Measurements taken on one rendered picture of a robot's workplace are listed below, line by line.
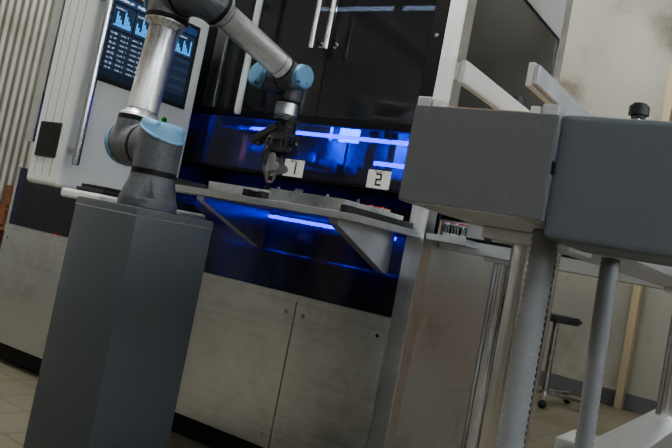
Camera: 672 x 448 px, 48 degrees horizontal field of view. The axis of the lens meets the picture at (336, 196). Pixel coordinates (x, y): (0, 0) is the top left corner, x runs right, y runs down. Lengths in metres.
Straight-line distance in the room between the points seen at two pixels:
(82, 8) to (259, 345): 1.26
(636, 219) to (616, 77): 5.83
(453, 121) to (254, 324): 2.04
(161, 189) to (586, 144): 1.45
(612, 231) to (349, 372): 1.87
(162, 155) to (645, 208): 1.50
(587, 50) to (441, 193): 5.96
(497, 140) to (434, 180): 0.06
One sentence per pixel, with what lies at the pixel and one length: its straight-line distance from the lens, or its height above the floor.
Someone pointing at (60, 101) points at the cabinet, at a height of 1.08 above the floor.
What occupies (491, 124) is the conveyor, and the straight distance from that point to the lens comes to 0.62.
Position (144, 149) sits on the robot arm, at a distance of 1.94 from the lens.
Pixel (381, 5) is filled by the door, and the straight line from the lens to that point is 2.59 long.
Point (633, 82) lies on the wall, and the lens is 6.36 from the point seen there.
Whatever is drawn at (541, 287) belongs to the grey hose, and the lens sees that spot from 0.65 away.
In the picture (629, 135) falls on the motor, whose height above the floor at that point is 0.92.
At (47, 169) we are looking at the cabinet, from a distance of 2.58.
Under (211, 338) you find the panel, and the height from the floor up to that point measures 0.38.
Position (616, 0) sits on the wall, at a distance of 6.64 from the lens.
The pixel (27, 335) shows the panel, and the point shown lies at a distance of 3.50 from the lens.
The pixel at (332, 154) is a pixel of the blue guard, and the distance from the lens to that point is 2.51.
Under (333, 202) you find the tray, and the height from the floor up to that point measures 0.90.
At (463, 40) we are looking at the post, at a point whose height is 1.49.
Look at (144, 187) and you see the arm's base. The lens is 1.92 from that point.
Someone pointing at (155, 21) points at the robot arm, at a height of 1.29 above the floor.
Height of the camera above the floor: 0.80
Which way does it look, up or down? 4 degrees up
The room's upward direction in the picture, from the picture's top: 11 degrees clockwise
